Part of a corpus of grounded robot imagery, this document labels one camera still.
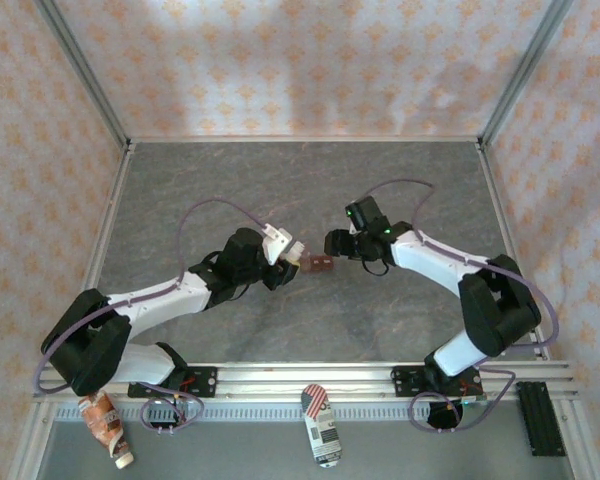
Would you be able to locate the brown weekly pill organizer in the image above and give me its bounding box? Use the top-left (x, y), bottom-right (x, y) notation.
top-left (302, 253), bottom-right (337, 275)

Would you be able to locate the flag print pouch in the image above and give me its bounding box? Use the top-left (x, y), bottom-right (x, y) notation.
top-left (301, 383), bottom-right (342, 470)

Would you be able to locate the orange patterned white curtain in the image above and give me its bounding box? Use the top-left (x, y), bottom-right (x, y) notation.
top-left (44, 0), bottom-right (564, 139)
top-left (0, 0), bottom-right (126, 480)
top-left (484, 0), bottom-right (600, 480)

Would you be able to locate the brown squeeze bottle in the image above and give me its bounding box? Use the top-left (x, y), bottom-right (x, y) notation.
top-left (77, 391), bottom-right (136, 470)

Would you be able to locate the black ribbed strip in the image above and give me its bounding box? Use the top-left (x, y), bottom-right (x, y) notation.
top-left (514, 381), bottom-right (567, 458)

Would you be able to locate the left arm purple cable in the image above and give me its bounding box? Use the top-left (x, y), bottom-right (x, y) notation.
top-left (32, 198), bottom-right (274, 435)

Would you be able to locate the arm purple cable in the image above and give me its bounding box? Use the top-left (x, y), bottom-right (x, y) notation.
top-left (360, 178), bottom-right (562, 434)
top-left (32, 198), bottom-right (274, 435)

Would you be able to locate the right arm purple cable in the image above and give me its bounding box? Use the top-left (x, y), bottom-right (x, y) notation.
top-left (360, 178), bottom-right (562, 434)

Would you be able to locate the wide aluminium frame rail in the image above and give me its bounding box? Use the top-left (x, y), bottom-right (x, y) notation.
top-left (32, 360), bottom-right (581, 404)

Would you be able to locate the aluminium table edge rail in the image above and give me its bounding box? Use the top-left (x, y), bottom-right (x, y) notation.
top-left (475, 141), bottom-right (552, 362)
top-left (127, 133), bottom-right (484, 145)
top-left (57, 142), bottom-right (136, 364)

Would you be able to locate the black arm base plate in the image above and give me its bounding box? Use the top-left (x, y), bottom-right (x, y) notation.
top-left (127, 366), bottom-right (219, 400)
top-left (392, 364), bottom-right (484, 400)

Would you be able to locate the slotted grey cable duct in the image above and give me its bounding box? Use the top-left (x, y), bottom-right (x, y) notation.
top-left (52, 403), bottom-right (481, 422)

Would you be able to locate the aluminium frame post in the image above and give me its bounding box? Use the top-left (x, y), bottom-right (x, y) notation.
top-left (477, 0), bottom-right (577, 149)
top-left (32, 0), bottom-right (134, 151)

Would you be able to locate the aluminium frame beam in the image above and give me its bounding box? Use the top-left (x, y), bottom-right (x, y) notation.
top-left (552, 399), bottom-right (600, 480)
top-left (7, 399), bottom-right (56, 480)

